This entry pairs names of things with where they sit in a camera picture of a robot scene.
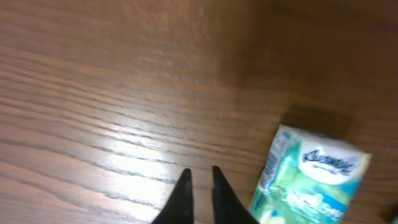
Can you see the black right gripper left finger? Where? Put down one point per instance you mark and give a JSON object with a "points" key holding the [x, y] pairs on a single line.
{"points": [[179, 206]]}

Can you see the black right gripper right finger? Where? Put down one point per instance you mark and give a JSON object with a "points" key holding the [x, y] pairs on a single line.
{"points": [[227, 208]]}

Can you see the small teal white box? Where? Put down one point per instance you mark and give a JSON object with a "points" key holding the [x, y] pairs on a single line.
{"points": [[308, 178]]}

